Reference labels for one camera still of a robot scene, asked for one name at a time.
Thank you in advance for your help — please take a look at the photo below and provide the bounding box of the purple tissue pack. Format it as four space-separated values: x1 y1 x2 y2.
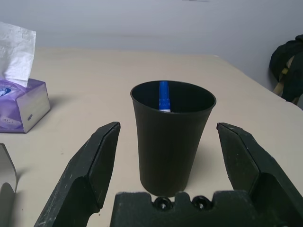
0 78 51 134

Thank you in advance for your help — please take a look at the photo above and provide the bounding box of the white flat tissue sheet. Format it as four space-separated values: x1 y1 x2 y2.
0 21 36 87

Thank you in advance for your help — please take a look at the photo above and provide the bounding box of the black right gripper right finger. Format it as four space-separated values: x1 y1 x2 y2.
216 122 303 227

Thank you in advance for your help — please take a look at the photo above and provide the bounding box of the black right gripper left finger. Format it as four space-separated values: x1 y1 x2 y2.
33 122 121 227

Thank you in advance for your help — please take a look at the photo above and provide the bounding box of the wooden stool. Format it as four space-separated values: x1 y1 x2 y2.
274 56 299 105

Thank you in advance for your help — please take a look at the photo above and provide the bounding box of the grey glasses case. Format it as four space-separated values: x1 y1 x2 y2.
0 142 18 227

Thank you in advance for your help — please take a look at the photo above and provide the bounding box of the black jacket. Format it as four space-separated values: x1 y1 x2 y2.
269 34 303 103

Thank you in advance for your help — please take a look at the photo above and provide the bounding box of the black plastic cup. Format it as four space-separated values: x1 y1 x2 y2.
129 80 217 198

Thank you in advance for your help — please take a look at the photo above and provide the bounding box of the blue marker pen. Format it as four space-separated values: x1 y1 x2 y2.
158 81 171 113

